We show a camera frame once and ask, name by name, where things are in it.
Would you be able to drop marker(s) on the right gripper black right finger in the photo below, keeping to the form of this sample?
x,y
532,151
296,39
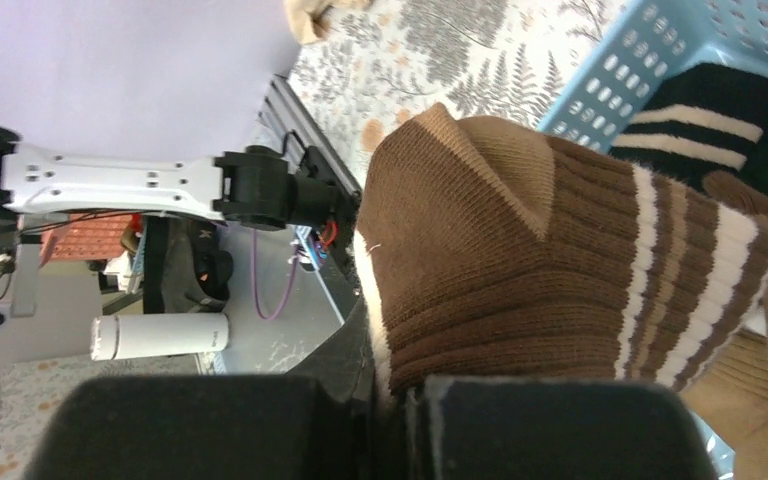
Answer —
x,y
514,428

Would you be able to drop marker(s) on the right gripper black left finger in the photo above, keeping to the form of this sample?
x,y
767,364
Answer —
x,y
308,423

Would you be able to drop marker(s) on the brown striped sock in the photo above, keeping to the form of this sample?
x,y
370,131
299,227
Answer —
x,y
486,248

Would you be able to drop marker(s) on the black sock with beige stripes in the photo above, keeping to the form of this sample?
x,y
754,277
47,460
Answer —
x,y
708,118

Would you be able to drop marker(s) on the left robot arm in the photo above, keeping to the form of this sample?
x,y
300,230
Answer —
x,y
251,189

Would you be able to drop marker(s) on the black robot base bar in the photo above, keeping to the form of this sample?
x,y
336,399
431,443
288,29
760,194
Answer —
x,y
324,195

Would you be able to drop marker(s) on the beige crumpled cloth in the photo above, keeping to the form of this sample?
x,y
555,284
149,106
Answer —
x,y
303,15

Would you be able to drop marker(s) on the light blue plastic basket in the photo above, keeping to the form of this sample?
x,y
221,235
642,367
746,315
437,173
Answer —
x,y
652,42

